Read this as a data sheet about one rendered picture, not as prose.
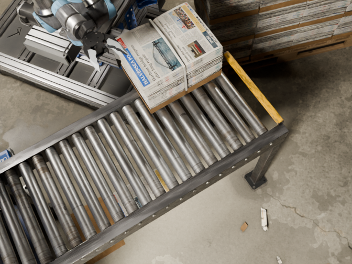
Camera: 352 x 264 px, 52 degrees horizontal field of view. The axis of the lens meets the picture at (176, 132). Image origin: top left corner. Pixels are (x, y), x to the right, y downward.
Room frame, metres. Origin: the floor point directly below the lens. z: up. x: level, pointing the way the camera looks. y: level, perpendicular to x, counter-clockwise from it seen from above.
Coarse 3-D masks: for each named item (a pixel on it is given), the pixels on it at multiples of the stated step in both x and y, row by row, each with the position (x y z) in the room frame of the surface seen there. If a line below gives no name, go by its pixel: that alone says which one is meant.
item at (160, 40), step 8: (160, 24) 1.02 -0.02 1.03; (152, 32) 0.98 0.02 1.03; (160, 40) 0.94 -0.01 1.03; (168, 40) 0.93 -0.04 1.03; (168, 48) 0.89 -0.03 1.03; (176, 48) 0.88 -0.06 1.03; (168, 56) 0.85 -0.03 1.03; (184, 56) 0.84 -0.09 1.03; (176, 64) 0.80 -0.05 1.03; (184, 64) 0.80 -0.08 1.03; (184, 88) 0.79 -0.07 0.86
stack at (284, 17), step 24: (216, 0) 1.31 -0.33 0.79; (240, 0) 1.31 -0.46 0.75; (264, 0) 1.32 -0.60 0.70; (288, 0) 1.33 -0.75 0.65; (336, 0) 1.34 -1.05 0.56; (216, 24) 1.30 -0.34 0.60; (240, 24) 1.31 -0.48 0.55; (264, 24) 1.32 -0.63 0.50; (288, 24) 1.34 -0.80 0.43; (336, 24) 1.36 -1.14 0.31; (240, 48) 1.32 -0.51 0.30; (264, 48) 1.32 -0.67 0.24; (336, 48) 1.36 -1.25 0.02
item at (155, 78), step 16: (128, 32) 1.00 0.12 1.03; (144, 32) 0.99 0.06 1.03; (128, 48) 0.92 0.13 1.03; (144, 48) 0.91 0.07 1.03; (160, 48) 0.90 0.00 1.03; (128, 64) 0.84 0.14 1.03; (144, 64) 0.83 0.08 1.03; (160, 64) 0.82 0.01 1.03; (144, 80) 0.76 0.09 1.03; (160, 80) 0.75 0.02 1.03; (176, 80) 0.77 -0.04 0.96; (144, 96) 0.77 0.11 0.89; (160, 96) 0.75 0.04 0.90
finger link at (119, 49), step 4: (108, 40) 0.82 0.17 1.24; (112, 40) 0.81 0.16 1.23; (108, 44) 0.80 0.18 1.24; (112, 44) 0.80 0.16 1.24; (116, 44) 0.80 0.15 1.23; (120, 44) 0.80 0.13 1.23; (112, 48) 0.80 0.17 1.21; (116, 48) 0.78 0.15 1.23; (120, 48) 0.78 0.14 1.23; (124, 48) 0.78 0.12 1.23; (116, 52) 0.80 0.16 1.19; (120, 52) 0.78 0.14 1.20; (124, 52) 0.76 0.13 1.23
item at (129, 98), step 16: (128, 96) 0.83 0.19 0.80; (96, 112) 0.78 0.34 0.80; (112, 112) 0.77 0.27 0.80; (64, 128) 0.73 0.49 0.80; (80, 128) 0.71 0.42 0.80; (96, 128) 0.73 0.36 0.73; (48, 144) 0.67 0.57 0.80; (16, 160) 0.62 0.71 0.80; (48, 160) 0.63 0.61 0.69; (0, 176) 0.56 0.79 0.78
